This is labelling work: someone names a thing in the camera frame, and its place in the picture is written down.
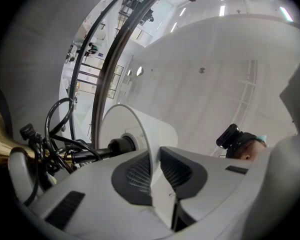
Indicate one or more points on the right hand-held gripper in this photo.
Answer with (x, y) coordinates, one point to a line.
(298, 94)

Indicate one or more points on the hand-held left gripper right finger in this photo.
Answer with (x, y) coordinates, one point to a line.
(215, 179)

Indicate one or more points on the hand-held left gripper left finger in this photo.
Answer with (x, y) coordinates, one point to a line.
(95, 204)

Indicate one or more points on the person's head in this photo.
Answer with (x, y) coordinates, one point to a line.
(250, 152)

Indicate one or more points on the row of ceiling light strips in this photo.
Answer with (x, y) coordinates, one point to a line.
(286, 14)

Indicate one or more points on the black head-mounted camera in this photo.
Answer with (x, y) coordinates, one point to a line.
(230, 135)

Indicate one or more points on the round wall light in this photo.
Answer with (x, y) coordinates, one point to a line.
(129, 72)
(139, 70)

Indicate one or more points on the thin black curved frame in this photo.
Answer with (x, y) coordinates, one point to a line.
(83, 49)

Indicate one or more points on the thick dark curved frame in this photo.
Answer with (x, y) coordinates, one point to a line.
(115, 49)

